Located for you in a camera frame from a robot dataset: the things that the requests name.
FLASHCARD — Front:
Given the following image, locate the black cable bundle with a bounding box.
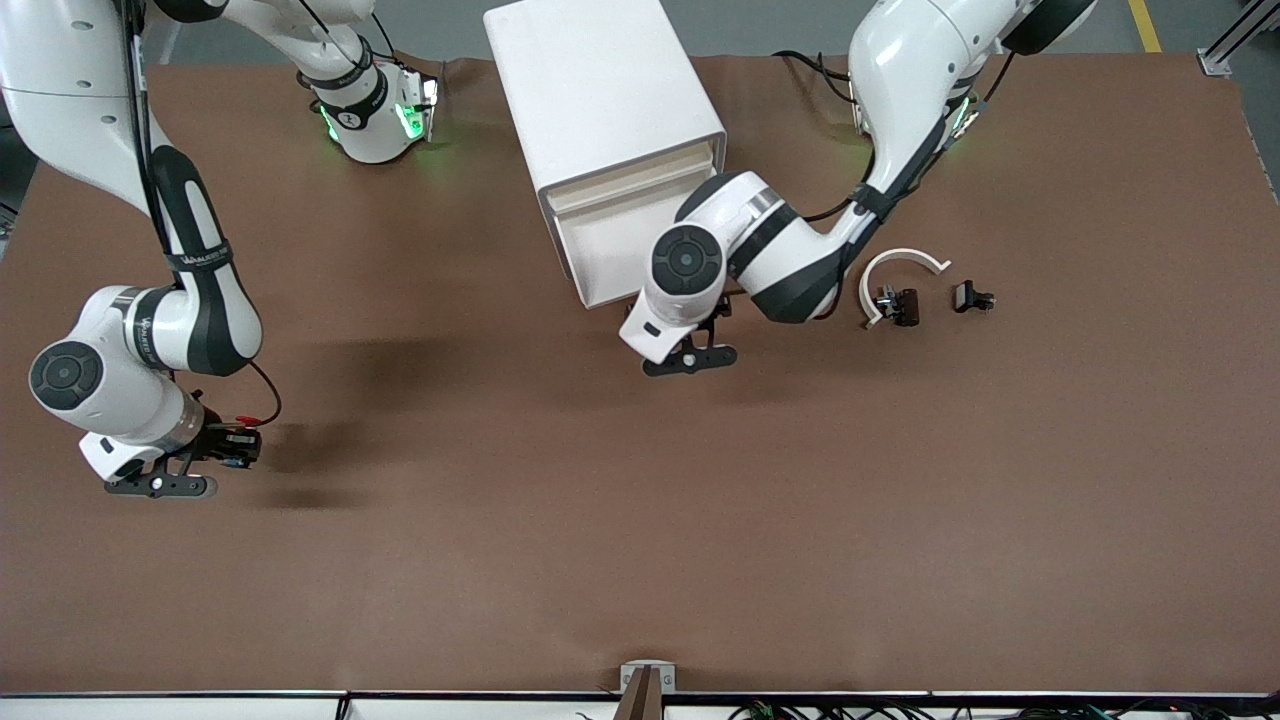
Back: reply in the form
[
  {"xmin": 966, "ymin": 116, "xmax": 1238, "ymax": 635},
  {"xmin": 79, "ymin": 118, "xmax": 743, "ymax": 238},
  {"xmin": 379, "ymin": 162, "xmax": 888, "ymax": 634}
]
[{"xmin": 728, "ymin": 700, "xmax": 1280, "ymax": 720}]

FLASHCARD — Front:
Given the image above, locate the aluminium frame profile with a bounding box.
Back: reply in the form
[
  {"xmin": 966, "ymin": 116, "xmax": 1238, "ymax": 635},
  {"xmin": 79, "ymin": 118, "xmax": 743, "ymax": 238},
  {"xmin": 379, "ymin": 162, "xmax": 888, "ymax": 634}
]
[{"xmin": 1197, "ymin": 0, "xmax": 1280, "ymax": 79}]

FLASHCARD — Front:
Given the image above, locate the black right camera cable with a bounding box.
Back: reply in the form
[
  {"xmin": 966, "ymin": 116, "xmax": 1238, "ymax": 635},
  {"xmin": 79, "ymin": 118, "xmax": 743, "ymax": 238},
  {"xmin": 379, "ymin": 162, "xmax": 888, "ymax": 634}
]
[{"xmin": 248, "ymin": 360, "xmax": 284, "ymax": 426}]

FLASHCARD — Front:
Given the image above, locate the white curved plastic ring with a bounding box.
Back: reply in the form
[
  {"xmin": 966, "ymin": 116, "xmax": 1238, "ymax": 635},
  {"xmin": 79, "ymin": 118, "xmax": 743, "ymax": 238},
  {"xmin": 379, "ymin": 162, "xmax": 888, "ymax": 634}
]
[{"xmin": 858, "ymin": 247, "xmax": 953, "ymax": 331}]

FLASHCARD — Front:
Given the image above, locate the white table edge rail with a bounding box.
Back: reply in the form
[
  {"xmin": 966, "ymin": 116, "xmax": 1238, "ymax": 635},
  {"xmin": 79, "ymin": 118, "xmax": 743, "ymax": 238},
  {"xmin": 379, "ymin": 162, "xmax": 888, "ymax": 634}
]
[{"xmin": 0, "ymin": 690, "xmax": 1280, "ymax": 720}]

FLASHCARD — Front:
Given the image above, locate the black base cable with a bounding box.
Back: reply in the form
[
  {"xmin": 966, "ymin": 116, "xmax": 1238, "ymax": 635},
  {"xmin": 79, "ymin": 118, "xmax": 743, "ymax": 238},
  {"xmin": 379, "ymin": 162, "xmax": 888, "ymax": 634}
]
[{"xmin": 772, "ymin": 48, "xmax": 856, "ymax": 106}]

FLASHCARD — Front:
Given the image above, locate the small black contact block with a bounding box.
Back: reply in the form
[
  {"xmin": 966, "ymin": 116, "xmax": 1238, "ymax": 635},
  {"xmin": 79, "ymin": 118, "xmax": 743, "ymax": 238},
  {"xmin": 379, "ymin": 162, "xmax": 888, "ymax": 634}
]
[{"xmin": 876, "ymin": 286, "xmax": 921, "ymax": 328}]

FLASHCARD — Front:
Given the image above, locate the grey metal bracket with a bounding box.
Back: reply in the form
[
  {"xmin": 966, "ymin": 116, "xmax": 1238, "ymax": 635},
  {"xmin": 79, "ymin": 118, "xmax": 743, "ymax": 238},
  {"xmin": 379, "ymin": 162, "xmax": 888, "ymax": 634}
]
[{"xmin": 620, "ymin": 660, "xmax": 677, "ymax": 694}]

